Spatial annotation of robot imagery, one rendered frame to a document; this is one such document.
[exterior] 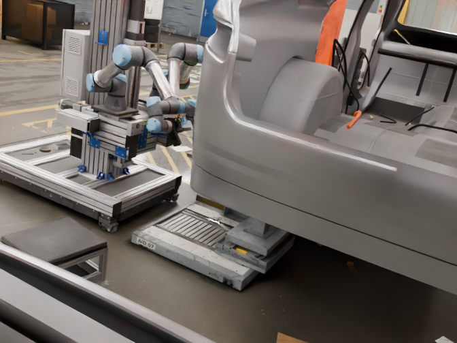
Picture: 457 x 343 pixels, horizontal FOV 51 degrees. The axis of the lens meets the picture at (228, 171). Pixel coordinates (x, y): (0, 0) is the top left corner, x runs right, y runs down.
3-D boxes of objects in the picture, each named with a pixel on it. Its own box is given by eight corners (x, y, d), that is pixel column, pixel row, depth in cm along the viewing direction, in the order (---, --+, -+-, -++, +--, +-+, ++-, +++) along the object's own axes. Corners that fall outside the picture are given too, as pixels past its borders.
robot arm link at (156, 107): (160, 99, 270) (163, 118, 269) (143, 99, 263) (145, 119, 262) (168, 95, 264) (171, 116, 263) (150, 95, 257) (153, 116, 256)
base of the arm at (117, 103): (98, 106, 320) (100, 91, 316) (113, 103, 333) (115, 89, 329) (116, 111, 314) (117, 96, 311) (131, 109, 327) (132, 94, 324)
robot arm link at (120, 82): (128, 95, 320) (130, 75, 315) (110, 95, 311) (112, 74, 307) (120, 91, 328) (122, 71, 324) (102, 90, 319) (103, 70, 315)
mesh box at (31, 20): (43, 50, 1003) (44, 1, 971) (0, 39, 1053) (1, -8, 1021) (73, 50, 1079) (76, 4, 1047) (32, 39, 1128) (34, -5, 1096)
